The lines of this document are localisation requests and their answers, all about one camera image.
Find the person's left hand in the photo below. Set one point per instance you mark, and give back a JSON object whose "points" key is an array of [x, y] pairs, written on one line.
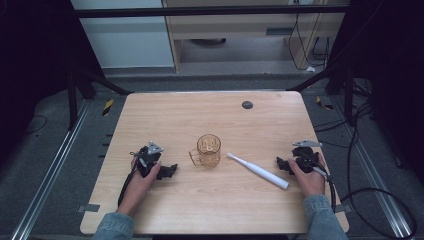
{"points": [[138, 188]]}

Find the grey tape strip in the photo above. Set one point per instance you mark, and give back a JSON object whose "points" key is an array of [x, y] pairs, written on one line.
{"points": [[88, 208], [343, 208]]}

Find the yellow black floor tape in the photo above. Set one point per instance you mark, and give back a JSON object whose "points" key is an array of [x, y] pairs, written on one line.
{"points": [[107, 107], [324, 103]]}

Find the white electric toothbrush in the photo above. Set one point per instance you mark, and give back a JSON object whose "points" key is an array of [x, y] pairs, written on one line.
{"points": [[261, 171]]}

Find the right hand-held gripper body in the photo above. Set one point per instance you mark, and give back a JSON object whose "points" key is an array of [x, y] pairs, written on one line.
{"points": [[306, 157]]}

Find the amber glass mug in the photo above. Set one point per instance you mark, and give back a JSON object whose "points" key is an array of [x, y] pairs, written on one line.
{"points": [[209, 151]]}

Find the person's right hand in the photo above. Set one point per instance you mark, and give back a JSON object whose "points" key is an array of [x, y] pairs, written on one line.
{"points": [[311, 183]]}

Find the white cabinet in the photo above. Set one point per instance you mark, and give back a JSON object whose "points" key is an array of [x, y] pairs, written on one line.
{"points": [[126, 43]]}

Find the aluminium floor rail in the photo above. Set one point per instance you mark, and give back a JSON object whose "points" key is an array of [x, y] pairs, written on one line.
{"points": [[50, 173], [376, 180]]}

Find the black metal frame bar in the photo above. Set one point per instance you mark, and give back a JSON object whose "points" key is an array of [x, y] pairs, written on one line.
{"points": [[200, 11]]}

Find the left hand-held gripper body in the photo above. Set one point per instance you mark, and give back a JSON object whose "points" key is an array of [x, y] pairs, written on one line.
{"points": [[146, 159]]}

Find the light wooden desk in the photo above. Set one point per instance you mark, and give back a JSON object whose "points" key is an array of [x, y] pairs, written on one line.
{"points": [[233, 28]]}

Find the black curtain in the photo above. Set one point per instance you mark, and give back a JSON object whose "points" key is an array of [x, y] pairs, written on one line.
{"points": [[393, 66], [33, 66]]}

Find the black stand leg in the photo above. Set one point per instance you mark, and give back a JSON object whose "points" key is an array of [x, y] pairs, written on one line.
{"points": [[71, 100], [346, 93]]}

